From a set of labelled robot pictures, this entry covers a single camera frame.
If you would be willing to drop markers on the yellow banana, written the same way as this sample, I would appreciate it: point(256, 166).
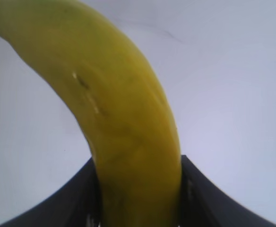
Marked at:
point(119, 106)

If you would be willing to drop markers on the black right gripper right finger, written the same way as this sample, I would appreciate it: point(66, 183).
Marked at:
point(213, 203)

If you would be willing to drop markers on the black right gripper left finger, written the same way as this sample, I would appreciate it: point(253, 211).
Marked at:
point(71, 203)

